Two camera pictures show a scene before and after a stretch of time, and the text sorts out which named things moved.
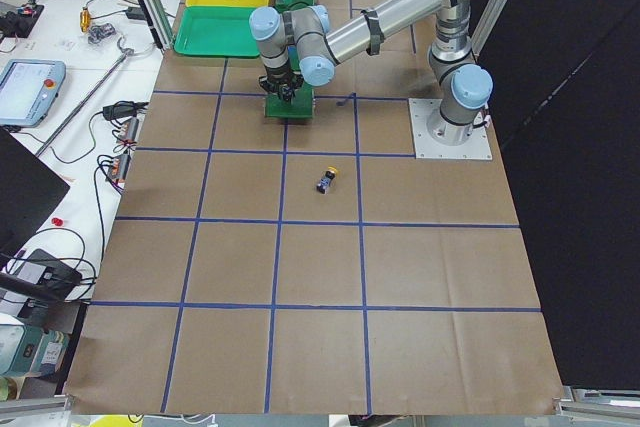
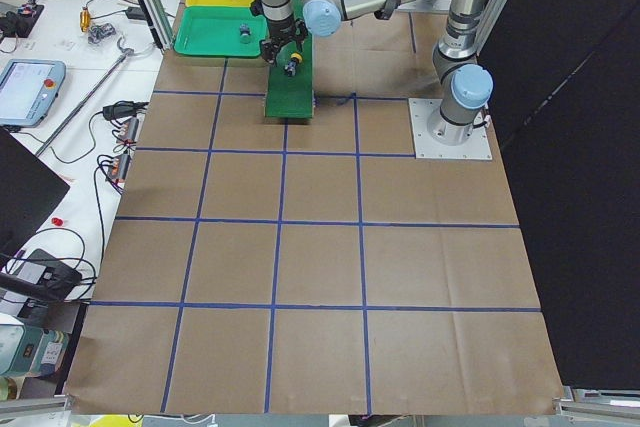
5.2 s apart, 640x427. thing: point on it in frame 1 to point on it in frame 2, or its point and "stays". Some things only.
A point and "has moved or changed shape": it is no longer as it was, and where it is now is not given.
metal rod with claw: (127, 53) stays
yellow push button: (326, 180) has moved or changed shape
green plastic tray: (216, 31) stays
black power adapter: (123, 109) stays
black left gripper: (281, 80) to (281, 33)
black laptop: (29, 190) stays
